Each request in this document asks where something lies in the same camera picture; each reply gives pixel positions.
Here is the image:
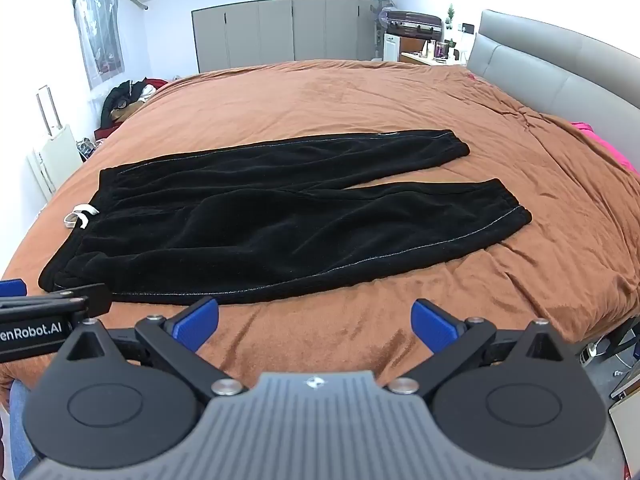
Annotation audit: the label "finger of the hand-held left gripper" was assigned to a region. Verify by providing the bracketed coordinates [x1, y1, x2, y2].
[0, 278, 28, 301]

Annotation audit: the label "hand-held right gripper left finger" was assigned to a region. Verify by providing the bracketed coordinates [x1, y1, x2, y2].
[54, 296, 249, 399]

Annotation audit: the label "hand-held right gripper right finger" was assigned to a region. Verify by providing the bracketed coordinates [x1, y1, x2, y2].
[384, 299, 582, 398]

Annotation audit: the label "black fleece pants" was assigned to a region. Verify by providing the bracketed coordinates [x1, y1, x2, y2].
[40, 129, 533, 307]

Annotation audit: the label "person's leg in jeans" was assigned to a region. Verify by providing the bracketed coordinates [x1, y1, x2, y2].
[6, 379, 38, 480]

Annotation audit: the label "white power strip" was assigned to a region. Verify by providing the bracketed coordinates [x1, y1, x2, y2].
[579, 342, 610, 365]

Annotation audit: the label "pile of clothes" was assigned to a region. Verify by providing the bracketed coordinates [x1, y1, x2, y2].
[99, 76, 170, 130]

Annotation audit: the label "brown bed blanket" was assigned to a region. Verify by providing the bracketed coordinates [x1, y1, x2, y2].
[0, 59, 640, 403]

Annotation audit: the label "pink cloth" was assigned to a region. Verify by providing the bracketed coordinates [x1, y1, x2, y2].
[570, 121, 640, 177]

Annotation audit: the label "sheer window curtain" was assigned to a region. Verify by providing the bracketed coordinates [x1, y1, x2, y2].
[71, 0, 126, 92]

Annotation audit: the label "cluttered wooden desk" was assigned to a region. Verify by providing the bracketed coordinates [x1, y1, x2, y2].
[399, 37, 470, 67]

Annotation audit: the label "grey padded headboard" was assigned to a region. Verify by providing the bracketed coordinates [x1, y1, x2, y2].
[465, 9, 640, 163]

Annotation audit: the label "grey sliding-door wardrobe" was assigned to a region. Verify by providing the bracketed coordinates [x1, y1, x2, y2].
[191, 0, 382, 75]

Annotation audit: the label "purple suitcase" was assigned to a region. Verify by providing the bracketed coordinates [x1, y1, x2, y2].
[384, 9, 444, 42]

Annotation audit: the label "standing fan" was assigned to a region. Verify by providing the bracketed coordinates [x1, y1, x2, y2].
[369, 0, 399, 62]

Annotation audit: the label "white suitcase with handle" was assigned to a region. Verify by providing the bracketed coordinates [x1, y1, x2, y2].
[26, 85, 85, 203]

